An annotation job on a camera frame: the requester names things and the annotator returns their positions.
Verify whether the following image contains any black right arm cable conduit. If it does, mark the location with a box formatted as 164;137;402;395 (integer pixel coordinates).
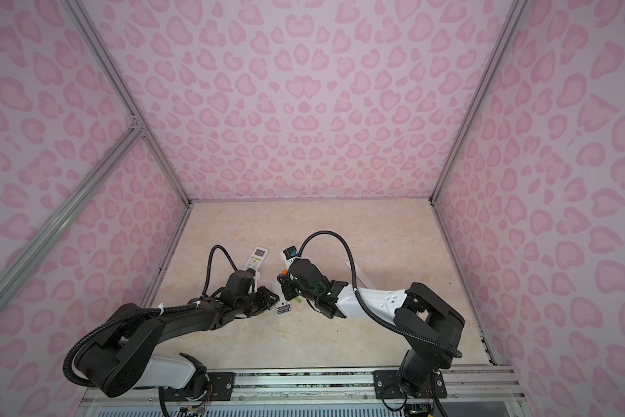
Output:
298;230;465;361

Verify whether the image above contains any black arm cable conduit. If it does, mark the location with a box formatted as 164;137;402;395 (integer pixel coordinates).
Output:
298;230;465;361
61;244;241;389

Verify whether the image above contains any white remote with green buttons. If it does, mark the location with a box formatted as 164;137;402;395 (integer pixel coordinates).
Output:
244;247;269;272

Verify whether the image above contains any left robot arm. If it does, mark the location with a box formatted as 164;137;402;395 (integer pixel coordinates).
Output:
62;270;279;398

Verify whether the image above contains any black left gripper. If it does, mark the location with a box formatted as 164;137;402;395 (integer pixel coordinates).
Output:
237;286;282;317

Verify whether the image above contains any aluminium corner frame post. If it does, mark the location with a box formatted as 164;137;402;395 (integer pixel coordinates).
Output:
60;0;192;208

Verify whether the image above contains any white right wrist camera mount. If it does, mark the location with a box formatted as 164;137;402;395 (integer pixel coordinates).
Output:
281;246;300;270

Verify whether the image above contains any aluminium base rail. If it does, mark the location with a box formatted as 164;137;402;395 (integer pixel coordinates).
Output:
77;365;531;416

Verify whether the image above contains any small white remote control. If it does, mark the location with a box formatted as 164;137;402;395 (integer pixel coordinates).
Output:
271;281;292;316

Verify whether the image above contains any diagonal aluminium frame bar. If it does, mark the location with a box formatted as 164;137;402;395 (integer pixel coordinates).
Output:
0;123;143;314

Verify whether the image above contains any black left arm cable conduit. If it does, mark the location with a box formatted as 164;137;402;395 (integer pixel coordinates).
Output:
61;244;241;389

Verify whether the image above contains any right rear aluminium frame post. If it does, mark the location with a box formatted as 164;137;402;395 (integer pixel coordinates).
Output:
429;0;533;207

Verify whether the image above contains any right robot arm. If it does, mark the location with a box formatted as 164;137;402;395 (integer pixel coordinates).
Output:
278;258;465;398

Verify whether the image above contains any white battery cover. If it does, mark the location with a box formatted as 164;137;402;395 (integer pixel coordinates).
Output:
354;265;370;288

